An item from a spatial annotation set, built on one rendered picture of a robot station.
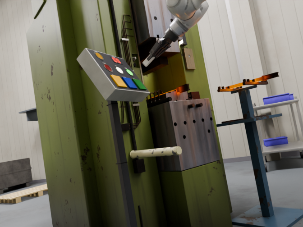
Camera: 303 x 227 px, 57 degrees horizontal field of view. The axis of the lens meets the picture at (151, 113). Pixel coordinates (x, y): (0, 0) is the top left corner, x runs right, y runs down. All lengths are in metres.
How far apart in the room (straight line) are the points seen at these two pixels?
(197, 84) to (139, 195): 1.00
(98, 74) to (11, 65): 7.44
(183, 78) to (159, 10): 0.55
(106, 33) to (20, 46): 6.72
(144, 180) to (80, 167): 0.52
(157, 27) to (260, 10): 3.64
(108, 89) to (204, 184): 0.97
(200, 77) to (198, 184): 0.90
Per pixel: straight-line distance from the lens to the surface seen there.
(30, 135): 8.11
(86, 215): 2.22
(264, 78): 2.11
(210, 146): 2.01
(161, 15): 2.08
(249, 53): 5.02
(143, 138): 1.88
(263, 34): 5.35
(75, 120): 2.15
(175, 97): 1.92
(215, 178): 2.03
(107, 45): 1.90
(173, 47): 2.04
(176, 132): 1.80
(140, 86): 1.54
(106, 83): 1.35
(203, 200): 1.95
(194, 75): 2.31
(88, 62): 1.43
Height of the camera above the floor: 0.72
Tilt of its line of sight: 4 degrees up
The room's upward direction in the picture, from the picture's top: 10 degrees counter-clockwise
